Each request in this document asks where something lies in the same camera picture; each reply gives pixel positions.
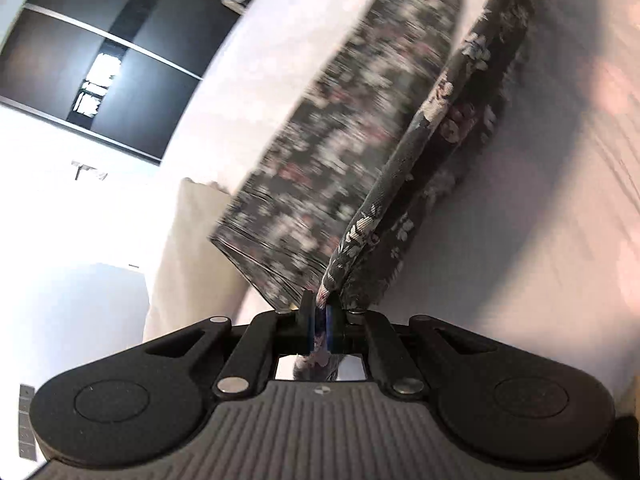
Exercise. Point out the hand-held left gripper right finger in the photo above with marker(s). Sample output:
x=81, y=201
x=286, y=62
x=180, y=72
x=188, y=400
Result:
x=330, y=327

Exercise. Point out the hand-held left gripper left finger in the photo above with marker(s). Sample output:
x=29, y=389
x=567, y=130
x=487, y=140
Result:
x=312, y=327

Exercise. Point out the dark floral pants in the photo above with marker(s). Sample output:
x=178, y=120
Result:
x=325, y=135

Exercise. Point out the black sliding wardrobe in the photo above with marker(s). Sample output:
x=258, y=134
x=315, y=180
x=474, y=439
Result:
x=50, y=60

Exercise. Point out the beige folded cloth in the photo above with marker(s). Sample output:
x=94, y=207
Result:
x=190, y=260

